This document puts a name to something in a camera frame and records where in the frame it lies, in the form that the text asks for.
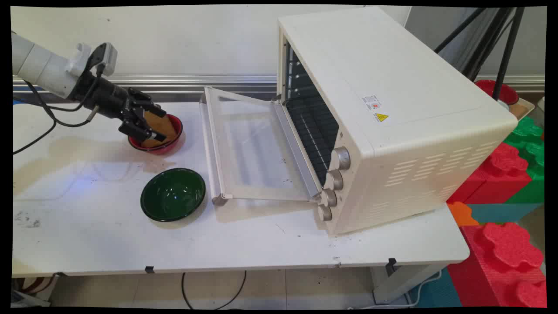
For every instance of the aluminium wall rail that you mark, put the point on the aluminium wall rail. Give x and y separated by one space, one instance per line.
196 80

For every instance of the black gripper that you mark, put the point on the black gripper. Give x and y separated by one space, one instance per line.
104 98

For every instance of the white label sticker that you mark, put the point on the white label sticker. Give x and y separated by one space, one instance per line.
372 102

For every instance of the white table leg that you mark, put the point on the white table leg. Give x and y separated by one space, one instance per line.
401 283

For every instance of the black tripod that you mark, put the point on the black tripod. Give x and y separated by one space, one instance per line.
505 48

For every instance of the cream toaster oven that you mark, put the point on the cream toaster oven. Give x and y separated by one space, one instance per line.
392 78

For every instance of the brown bread slice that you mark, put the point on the brown bread slice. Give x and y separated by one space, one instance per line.
162 124

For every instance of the large silver oven knob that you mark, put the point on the large silver oven knob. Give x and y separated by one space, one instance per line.
341 158

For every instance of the dark green bowl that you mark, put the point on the dark green bowl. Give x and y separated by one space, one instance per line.
173 195

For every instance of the small silver oven knob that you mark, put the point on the small silver oven knob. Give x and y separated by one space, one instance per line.
324 213

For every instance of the large red foam block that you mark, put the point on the large red foam block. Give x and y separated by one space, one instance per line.
501 266

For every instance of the empty red bowl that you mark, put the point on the empty red bowl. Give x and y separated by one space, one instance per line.
508 93

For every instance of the red bowl with bread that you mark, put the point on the red bowl with bread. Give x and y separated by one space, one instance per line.
172 141

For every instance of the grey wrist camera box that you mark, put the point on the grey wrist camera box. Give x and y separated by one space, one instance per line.
107 56

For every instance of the cardboard tray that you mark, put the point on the cardboard tray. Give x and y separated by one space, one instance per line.
521 109

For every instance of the teal foam block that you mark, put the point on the teal foam block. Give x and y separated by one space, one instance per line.
501 213

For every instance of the green foam block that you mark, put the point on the green foam block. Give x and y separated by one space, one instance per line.
529 135

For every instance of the teal foam floor mat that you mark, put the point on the teal foam floor mat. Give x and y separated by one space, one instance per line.
436 292

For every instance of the yellow warning sticker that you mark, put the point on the yellow warning sticker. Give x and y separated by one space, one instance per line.
381 117

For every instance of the black oven rack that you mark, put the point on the black oven rack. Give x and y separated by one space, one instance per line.
316 126

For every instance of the orange foam piece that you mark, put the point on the orange foam piece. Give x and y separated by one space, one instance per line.
462 214

